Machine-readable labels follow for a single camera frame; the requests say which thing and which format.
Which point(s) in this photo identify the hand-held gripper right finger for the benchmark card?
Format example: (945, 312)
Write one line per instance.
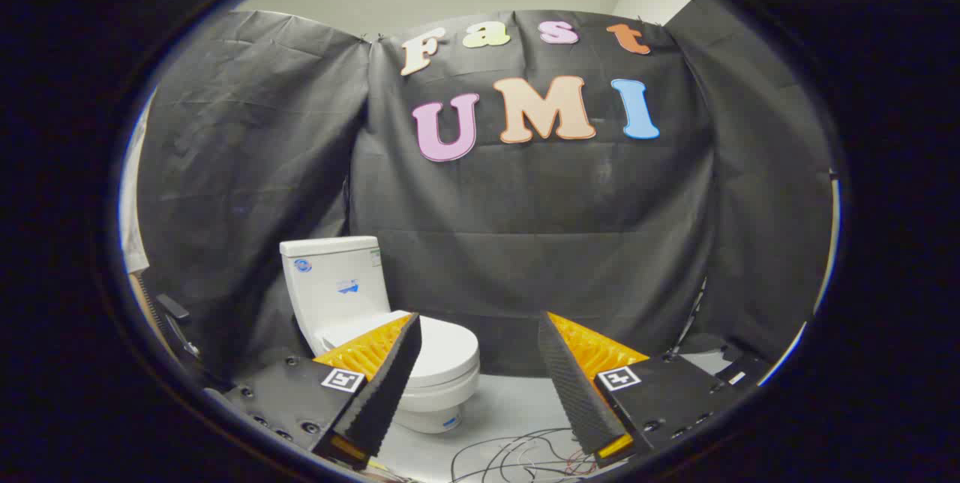
(574, 393)

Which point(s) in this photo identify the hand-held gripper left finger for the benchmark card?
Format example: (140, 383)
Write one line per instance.
(390, 385)

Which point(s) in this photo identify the white toilet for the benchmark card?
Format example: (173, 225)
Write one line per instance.
(337, 280)

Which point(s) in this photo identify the black box with white label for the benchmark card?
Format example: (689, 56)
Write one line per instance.
(746, 370)

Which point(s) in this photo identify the black backdrop cloth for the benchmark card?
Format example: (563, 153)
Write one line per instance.
(525, 205)

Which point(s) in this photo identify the black stand equipment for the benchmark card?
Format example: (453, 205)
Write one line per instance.
(174, 308)

